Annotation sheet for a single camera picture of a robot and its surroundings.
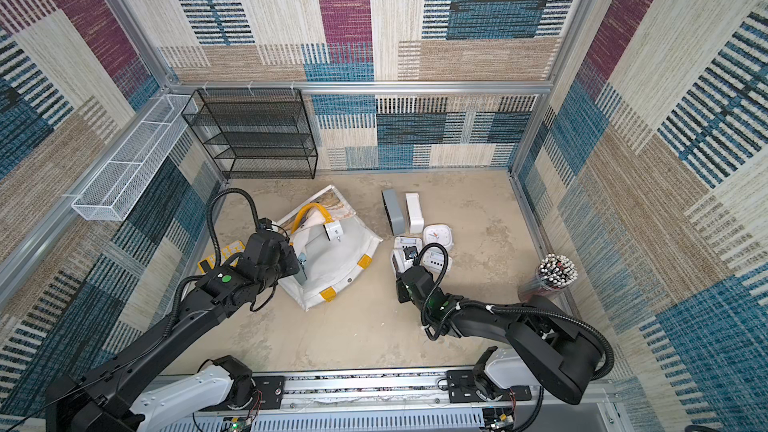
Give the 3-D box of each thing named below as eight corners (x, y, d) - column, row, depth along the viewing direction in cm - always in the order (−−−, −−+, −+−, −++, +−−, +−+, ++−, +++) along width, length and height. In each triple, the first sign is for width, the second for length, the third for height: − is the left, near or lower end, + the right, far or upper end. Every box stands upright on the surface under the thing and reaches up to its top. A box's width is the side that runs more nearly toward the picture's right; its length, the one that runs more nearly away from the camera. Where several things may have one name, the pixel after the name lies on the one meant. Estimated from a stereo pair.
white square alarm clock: (423, 251, 100) (424, 244, 97) (421, 232, 105) (422, 224, 102) (452, 251, 100) (454, 244, 97) (449, 231, 105) (451, 224, 102)
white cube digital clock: (410, 236, 104) (411, 225, 99) (405, 204, 112) (406, 193, 108) (423, 235, 104) (424, 224, 99) (417, 203, 113) (418, 192, 108)
